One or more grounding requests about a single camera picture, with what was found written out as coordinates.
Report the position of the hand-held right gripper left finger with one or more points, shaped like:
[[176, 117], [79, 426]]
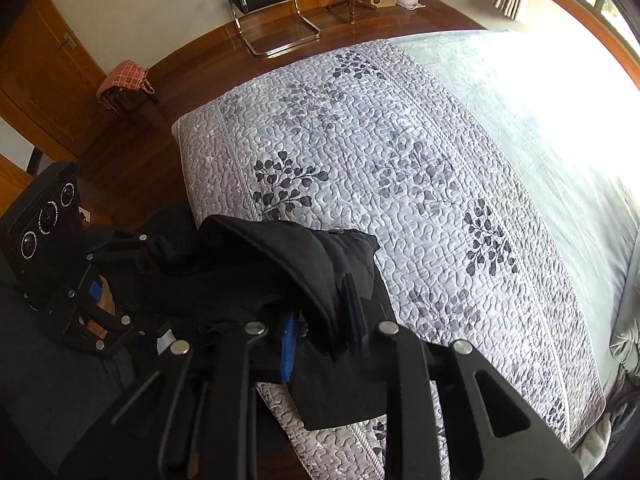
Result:
[[287, 350]]

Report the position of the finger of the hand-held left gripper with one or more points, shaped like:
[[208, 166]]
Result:
[[117, 245], [100, 322]]

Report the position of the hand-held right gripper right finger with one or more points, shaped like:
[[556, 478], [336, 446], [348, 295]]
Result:
[[357, 320]]

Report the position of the black pants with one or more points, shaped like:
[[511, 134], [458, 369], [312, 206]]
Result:
[[280, 260]]

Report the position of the grey quilted floral bedspread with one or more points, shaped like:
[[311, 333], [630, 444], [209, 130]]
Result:
[[400, 185]]

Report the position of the small wooden stool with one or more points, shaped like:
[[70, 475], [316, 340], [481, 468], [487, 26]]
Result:
[[127, 101]]

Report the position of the wooden door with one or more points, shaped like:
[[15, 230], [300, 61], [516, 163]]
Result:
[[40, 75]]

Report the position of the red plaid cloth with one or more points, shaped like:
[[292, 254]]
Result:
[[122, 75]]

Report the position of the folded light grey duvet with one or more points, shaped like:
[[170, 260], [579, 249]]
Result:
[[625, 340]]

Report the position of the pale grey bed sheet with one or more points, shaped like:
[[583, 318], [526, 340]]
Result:
[[525, 110]]

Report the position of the white fleece cloth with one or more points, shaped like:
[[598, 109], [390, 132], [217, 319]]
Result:
[[597, 442]]

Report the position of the dark grey blanket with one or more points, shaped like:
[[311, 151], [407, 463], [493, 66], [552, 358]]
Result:
[[622, 410]]

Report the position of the wide wooden framed window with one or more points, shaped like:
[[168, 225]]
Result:
[[590, 22]]

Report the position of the white wall socket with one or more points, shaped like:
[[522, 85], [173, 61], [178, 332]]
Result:
[[84, 215]]

